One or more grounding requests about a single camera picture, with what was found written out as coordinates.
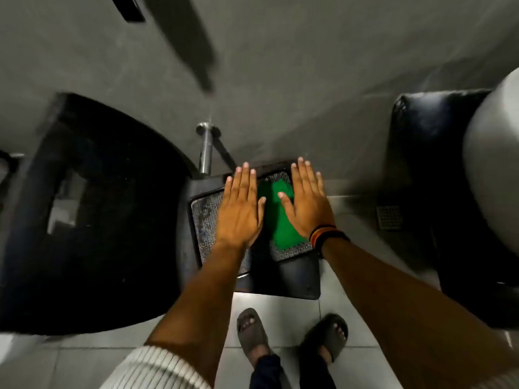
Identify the person's left hand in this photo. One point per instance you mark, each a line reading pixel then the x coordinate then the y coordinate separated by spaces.
pixel 238 214

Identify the person's right hand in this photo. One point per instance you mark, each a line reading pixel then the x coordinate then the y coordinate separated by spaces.
pixel 310 210

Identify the green cleaning cloth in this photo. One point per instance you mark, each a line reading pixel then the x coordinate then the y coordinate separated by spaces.
pixel 279 222

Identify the person's left forearm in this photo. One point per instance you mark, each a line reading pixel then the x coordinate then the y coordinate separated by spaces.
pixel 202 303

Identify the person's right forearm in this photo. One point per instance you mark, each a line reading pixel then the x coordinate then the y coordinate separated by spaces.
pixel 405 320

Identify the black and orange wristbands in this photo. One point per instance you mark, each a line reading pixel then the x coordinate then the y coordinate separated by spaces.
pixel 326 235

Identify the grey textured mat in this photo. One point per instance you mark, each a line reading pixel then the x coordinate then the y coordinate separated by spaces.
pixel 204 222

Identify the chrome pipe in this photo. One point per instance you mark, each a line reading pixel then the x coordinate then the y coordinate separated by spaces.
pixel 206 149

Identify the square floor drain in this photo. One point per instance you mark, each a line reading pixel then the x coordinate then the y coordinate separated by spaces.
pixel 389 217

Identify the grey slipper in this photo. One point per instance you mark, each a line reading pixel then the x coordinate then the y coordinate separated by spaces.
pixel 324 334
pixel 252 334

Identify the black basin counter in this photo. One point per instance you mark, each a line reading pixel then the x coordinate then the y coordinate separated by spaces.
pixel 113 259

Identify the dark trousers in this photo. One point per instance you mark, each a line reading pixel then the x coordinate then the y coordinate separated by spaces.
pixel 267 374

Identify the white ribbed sleeve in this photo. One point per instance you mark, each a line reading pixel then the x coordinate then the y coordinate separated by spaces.
pixel 154 370

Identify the white toilet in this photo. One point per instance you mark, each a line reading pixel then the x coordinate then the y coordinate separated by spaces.
pixel 494 157

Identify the black wall fixture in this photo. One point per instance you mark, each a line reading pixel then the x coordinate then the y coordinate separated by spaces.
pixel 127 8

